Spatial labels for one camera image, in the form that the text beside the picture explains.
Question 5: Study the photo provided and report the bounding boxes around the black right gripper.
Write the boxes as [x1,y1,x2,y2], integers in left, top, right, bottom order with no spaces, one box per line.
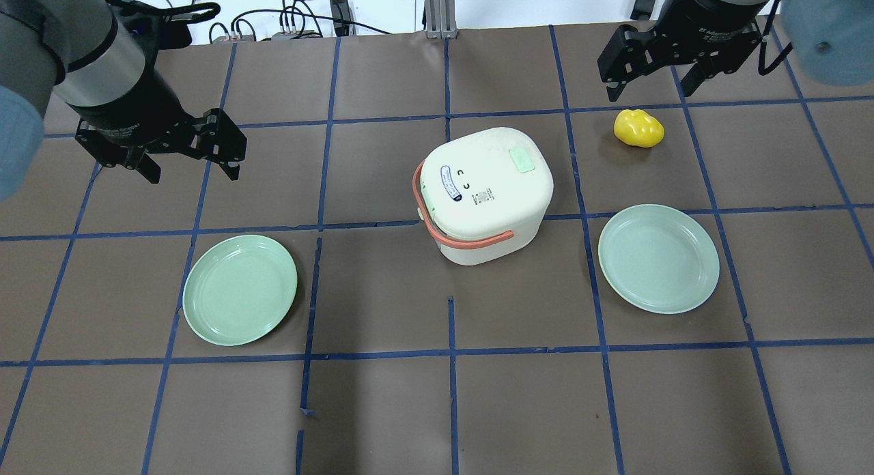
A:
[598,0,763,102]

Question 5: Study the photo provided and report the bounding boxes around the cream rice cooker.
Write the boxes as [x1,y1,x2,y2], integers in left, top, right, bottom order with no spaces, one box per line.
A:
[412,127,554,266]

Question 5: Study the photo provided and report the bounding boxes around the aluminium frame post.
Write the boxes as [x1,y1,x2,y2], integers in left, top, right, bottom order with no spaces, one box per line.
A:
[424,0,458,40]

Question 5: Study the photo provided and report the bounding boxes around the green plate near left arm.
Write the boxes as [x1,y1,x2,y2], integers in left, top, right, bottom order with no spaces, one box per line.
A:
[182,233,298,347]

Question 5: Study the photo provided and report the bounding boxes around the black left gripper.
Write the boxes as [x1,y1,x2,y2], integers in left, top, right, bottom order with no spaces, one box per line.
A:
[74,86,248,184]

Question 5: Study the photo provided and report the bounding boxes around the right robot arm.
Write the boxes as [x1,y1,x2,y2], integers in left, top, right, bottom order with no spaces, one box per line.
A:
[597,0,873,102]

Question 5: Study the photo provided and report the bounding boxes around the green plate near right arm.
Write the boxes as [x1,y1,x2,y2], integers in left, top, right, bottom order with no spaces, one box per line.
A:
[598,204,720,315]

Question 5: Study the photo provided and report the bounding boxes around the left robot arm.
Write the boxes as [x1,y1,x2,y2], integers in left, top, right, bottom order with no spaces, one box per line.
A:
[1,0,247,199]

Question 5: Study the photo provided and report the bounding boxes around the yellow bell pepper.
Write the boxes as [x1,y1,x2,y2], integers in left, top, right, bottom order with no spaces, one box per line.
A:
[614,109,665,149]

